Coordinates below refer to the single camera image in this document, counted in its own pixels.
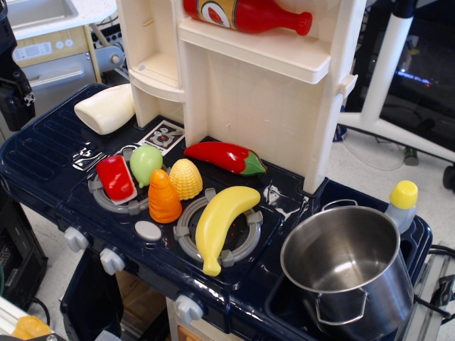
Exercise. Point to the yellow toy banana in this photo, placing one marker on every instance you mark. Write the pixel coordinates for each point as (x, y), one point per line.
(215, 221)

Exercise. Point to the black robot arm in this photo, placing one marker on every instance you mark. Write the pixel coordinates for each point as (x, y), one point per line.
(17, 98)

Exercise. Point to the stainless steel pot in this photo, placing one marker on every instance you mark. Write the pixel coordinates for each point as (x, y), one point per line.
(350, 272)

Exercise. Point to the red toy chili pepper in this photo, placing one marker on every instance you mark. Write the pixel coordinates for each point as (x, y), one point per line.
(230, 157)

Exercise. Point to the yellow toy corn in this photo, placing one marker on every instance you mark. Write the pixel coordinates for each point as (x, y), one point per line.
(186, 179)

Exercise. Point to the orange toy carrot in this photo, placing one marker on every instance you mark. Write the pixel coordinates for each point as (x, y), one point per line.
(164, 204)

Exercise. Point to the green toy pear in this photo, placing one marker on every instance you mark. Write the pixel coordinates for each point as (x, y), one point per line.
(143, 162)

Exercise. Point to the cream toy kitchen shelf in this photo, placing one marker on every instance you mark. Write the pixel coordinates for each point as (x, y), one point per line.
(277, 93)

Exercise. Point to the navy toy kitchen counter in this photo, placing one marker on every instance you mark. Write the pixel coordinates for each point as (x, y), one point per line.
(51, 167)

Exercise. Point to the grey oval button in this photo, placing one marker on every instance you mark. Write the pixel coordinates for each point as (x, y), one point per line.
(148, 231)

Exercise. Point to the red toy apple slice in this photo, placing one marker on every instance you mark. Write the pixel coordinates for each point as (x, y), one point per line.
(116, 179)

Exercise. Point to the cream toy bottle lying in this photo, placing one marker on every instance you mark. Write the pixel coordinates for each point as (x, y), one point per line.
(108, 110)

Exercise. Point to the grey stove knob right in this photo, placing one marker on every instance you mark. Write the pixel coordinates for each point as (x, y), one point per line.
(188, 309)

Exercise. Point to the grey stove knob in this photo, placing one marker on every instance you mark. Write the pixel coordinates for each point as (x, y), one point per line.
(76, 240)
(188, 309)
(111, 261)

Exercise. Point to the grey stove knob middle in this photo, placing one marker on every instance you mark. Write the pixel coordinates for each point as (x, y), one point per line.
(111, 261)

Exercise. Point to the red toy ketchup bottle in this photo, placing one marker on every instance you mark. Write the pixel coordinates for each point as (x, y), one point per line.
(248, 16)

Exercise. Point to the grey stove knob left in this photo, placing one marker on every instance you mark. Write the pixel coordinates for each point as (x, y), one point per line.
(76, 240)

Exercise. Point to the yellow capped grey bottle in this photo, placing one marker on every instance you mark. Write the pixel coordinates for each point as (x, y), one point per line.
(402, 206)

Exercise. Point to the green can on floor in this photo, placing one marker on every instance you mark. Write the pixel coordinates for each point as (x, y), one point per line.
(411, 157)

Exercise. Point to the wooden grey cabinet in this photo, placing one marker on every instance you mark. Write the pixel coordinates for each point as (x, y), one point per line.
(59, 46)

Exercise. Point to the black caster wheel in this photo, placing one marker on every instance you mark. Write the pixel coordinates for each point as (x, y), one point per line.
(449, 178)

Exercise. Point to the black box on floor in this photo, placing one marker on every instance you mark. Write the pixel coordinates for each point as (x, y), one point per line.
(23, 262)

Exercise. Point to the yellow sponge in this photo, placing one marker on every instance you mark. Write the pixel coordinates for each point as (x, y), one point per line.
(29, 327)

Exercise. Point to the white stand frame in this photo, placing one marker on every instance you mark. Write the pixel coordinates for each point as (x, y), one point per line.
(368, 120)

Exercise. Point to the aluminium rail frame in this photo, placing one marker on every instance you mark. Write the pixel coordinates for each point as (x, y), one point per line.
(433, 296)

